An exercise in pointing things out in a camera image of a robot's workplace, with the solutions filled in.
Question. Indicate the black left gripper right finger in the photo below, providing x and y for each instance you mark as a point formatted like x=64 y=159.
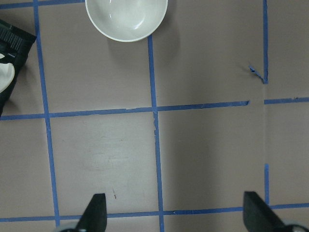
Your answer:
x=259 y=217

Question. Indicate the cream plate in rack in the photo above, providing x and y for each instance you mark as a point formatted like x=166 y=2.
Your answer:
x=7 y=72

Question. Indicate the white ceramic bowl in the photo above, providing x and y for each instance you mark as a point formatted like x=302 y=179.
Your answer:
x=126 y=20

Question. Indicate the black plate rack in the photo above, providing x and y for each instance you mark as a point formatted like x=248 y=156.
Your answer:
x=15 y=44

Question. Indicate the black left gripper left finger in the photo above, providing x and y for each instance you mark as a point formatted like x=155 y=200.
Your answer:
x=94 y=218

